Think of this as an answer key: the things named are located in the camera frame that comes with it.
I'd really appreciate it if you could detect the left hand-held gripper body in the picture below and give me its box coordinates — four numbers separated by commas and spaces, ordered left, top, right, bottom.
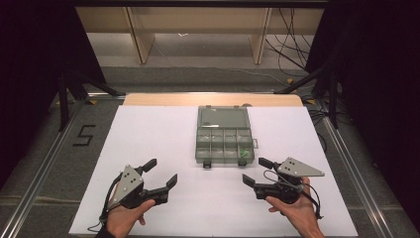
108, 164, 157, 210

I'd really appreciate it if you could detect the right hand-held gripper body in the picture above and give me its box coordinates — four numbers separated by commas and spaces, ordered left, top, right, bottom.
270, 157, 326, 205

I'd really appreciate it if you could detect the clear grey plastic compartment box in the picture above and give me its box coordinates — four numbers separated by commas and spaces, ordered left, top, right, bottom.
195, 104, 260, 170

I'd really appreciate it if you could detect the person's left hand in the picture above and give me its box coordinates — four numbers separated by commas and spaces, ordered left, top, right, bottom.
105, 198, 157, 238

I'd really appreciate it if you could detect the person's right hand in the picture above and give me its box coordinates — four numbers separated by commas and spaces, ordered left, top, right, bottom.
265, 177, 323, 232

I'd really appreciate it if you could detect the white sheet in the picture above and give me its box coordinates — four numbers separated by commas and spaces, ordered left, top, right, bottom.
68, 105, 360, 238

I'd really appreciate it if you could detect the black metal stand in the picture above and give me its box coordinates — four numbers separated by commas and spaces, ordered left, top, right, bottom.
274, 61, 341, 130
56, 69, 127, 133

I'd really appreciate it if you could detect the dark curtain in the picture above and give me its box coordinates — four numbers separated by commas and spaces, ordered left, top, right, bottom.
0, 0, 107, 189
305, 0, 420, 232

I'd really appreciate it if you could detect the light wooden shelf unit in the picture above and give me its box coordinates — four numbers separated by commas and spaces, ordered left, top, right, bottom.
75, 6, 325, 65

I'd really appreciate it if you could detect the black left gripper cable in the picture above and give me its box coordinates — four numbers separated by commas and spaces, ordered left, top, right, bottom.
87, 174, 124, 233

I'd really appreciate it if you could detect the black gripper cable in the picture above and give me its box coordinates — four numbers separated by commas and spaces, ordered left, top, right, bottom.
262, 170, 325, 221
87, 174, 124, 233

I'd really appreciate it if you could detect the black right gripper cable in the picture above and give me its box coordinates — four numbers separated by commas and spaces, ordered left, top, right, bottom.
262, 170, 325, 221

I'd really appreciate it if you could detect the aluminium floor rail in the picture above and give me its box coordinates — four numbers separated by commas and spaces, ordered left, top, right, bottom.
0, 98, 87, 238
320, 116, 395, 238

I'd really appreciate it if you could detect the thin white floor cable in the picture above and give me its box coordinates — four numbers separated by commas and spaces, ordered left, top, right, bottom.
154, 41, 289, 87

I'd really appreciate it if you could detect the bundle of black cables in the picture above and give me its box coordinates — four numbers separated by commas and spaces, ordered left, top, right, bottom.
264, 7, 315, 73

